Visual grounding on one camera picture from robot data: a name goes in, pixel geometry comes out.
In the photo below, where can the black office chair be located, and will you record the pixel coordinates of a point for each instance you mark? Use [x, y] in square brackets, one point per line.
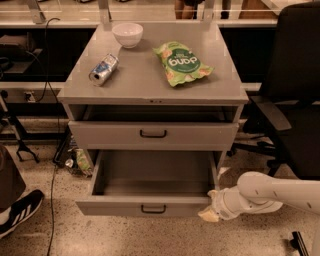
[286, 109]

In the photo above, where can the white ceramic bowl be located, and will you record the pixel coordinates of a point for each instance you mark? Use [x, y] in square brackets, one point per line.
[128, 35]

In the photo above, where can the green chip bag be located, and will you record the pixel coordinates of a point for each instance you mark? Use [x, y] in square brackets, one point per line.
[181, 65]

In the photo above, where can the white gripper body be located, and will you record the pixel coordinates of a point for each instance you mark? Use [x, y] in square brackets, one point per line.
[222, 204]

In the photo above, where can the grey top drawer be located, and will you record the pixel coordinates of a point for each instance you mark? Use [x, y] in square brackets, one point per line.
[185, 136]

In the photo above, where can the grey drawer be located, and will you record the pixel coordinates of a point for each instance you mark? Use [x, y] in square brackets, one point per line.
[185, 136]
[150, 183]

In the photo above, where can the silver blue soda can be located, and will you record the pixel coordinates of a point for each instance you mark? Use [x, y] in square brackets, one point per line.
[104, 69]

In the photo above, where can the black stand leg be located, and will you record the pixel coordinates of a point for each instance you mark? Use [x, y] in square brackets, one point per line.
[17, 128]

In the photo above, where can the black bar on floor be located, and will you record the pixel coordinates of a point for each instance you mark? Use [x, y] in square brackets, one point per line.
[298, 244]

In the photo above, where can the black white sneaker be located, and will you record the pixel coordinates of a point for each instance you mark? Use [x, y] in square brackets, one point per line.
[19, 212]

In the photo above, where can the dark trouser leg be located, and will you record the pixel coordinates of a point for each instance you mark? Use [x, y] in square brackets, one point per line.
[12, 184]

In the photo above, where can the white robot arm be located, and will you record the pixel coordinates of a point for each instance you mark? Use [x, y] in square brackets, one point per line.
[257, 193]

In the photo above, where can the grey drawer cabinet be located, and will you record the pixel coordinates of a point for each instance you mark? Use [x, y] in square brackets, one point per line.
[138, 90]

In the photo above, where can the wire basket with trash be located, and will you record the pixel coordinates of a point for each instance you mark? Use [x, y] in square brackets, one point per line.
[71, 157]

